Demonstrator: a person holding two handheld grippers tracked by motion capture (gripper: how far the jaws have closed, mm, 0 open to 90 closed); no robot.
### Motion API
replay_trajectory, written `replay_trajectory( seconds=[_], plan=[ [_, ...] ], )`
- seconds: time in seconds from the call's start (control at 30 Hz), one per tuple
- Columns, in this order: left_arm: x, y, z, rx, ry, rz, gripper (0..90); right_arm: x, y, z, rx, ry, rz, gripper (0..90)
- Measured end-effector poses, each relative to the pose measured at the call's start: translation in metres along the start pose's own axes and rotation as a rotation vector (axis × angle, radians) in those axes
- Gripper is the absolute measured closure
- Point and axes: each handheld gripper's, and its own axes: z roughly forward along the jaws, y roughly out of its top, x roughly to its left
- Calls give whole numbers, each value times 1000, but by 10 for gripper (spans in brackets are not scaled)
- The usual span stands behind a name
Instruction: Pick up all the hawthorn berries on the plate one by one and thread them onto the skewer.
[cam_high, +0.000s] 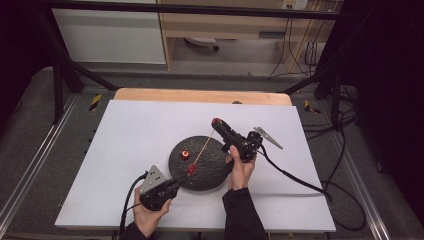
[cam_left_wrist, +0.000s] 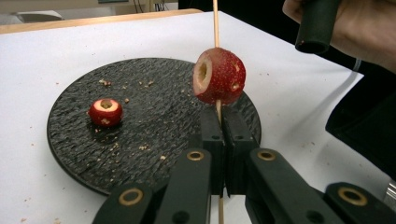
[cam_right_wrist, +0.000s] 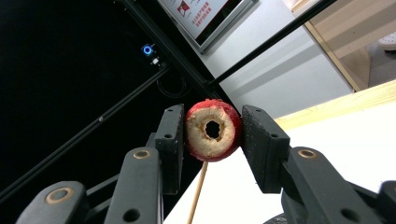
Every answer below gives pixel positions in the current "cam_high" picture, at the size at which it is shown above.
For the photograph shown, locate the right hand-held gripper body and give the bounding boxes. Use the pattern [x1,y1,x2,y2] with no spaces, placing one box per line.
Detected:
[237,126,284,163]

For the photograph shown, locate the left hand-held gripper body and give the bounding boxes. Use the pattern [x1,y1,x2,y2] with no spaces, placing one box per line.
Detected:
[139,164,181,212]

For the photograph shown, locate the thin wooden skewer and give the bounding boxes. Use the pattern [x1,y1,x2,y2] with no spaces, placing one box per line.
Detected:
[181,129,216,183]

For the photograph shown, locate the black round plate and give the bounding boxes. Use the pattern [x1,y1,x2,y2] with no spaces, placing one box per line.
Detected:
[168,135,234,193]

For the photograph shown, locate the person's right hand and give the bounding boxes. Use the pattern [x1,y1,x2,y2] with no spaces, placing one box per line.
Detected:
[225,145,257,192]

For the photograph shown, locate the person's left hand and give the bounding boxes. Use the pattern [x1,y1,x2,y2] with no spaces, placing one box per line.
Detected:
[133,186,173,238]

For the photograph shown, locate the yellow black tape strip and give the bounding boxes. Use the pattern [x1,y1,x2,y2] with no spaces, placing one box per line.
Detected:
[303,99,321,115]
[88,93,103,112]

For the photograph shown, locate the white caster base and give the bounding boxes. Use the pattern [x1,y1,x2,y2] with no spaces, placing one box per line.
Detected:
[183,36,221,52]

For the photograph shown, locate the black metal stand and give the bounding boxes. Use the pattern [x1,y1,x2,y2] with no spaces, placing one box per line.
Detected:
[36,13,119,125]
[281,19,344,129]

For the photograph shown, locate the light wooden desk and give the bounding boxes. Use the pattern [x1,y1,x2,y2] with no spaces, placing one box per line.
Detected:
[156,0,338,73]

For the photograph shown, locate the black metal crossbar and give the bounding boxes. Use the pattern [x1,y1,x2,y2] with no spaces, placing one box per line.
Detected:
[43,0,346,21]

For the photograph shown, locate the white power strip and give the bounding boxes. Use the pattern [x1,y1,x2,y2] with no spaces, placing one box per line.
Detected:
[280,0,310,11]

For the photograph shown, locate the white cabinet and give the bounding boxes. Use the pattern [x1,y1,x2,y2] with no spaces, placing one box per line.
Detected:
[50,0,167,65]

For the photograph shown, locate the left hand-held gripper cable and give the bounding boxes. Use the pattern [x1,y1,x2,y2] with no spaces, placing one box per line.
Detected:
[118,171,149,240]

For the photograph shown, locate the hand-held gripper cable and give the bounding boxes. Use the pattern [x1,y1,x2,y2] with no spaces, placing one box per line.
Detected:
[118,171,149,240]
[258,144,368,232]

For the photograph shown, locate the right hand-held gripper cable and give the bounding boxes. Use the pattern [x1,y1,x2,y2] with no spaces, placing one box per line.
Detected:
[258,144,368,232]

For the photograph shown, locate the black floor cables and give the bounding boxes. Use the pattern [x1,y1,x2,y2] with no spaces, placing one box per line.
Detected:
[301,84,360,141]

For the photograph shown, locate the aluminium floor rail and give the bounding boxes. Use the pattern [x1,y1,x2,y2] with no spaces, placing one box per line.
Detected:
[328,131,392,240]
[0,94,80,231]

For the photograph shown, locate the hanging black cable bundle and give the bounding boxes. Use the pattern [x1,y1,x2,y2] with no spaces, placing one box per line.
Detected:
[267,13,323,80]

